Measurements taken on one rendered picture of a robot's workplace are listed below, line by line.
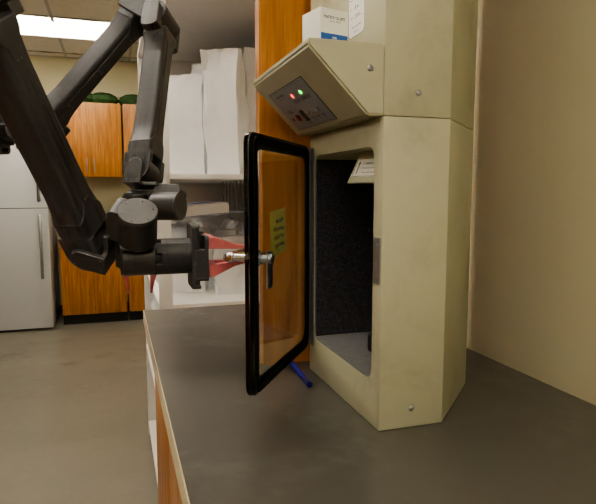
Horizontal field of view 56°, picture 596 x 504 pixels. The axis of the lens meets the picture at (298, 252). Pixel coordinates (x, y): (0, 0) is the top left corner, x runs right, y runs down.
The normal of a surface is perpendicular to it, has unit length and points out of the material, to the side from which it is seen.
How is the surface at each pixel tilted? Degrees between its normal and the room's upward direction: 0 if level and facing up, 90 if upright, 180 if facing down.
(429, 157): 90
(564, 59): 90
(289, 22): 90
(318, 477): 0
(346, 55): 90
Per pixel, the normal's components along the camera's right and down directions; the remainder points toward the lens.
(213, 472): 0.00, -0.99
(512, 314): -0.95, 0.04
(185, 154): -0.12, 0.16
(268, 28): 0.31, 0.11
